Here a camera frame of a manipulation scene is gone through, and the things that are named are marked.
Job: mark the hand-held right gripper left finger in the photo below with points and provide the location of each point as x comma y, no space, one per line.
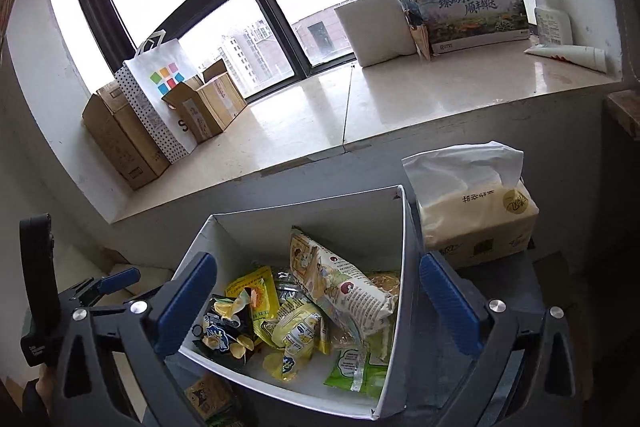
185,302

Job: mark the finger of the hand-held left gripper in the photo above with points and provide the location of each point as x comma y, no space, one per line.
120,281
150,293

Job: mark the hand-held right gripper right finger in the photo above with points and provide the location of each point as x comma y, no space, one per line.
450,307

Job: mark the black chips bag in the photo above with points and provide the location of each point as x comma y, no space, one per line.
225,332

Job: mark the yellow snack packet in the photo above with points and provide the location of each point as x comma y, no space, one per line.
255,292

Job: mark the long cream printed snack packet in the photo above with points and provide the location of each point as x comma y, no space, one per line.
345,292

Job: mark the large green snack packet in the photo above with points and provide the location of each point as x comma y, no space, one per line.
355,369

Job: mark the yellow-green snack bag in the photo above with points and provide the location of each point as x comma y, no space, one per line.
295,332

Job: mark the white cardboard box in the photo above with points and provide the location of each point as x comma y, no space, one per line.
350,232

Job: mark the person's left forearm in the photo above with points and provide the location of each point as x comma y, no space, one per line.
37,402

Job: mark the cream tissue pack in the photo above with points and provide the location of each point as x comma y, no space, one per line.
475,217

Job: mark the orange cartoon snack packet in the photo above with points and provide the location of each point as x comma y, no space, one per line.
207,394

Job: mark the small green snack packet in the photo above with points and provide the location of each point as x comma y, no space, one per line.
222,419

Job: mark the large brown cardboard box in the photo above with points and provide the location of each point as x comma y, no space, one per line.
120,142

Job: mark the polka dot paper bag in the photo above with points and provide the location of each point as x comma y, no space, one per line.
155,107

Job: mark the small open cardboard box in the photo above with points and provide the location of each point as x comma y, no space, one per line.
210,102

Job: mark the dark wooden shelf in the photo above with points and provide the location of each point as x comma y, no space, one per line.
625,112

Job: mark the white tube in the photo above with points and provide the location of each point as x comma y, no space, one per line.
570,56

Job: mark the white box on windowsill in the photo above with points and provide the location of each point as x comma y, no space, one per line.
375,27

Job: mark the landscape printed carton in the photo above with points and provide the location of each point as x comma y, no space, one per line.
475,17

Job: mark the white plastic bottle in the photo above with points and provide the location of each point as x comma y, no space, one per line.
552,22

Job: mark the black window frame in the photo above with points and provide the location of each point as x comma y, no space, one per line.
270,22

